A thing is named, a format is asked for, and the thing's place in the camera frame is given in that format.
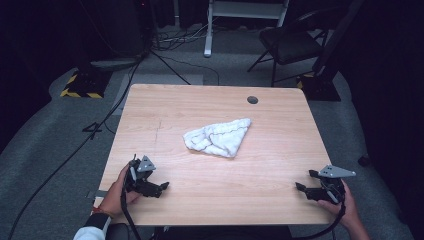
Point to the dark round table grommet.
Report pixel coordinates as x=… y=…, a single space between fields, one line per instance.
x=252 y=100

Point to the white metal stand frame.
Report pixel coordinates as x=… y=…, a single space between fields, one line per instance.
x=213 y=20

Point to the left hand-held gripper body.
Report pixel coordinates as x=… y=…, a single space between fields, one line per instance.
x=141 y=173

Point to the person's left hand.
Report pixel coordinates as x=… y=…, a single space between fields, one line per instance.
x=115 y=196

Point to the black caster wheel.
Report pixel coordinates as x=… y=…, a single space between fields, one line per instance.
x=364 y=160

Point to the black folding chair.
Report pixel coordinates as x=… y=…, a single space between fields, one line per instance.
x=290 y=43

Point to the white towel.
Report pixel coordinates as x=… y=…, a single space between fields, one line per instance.
x=218 y=138

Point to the grey tape strip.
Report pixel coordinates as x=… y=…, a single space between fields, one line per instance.
x=98 y=194

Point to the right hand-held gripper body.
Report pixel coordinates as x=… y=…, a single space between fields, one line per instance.
x=331 y=186

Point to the person's right hand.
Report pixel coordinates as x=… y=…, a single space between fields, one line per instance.
x=346 y=211

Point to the black yellow striped stand base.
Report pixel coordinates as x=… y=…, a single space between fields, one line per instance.
x=320 y=86
x=85 y=85

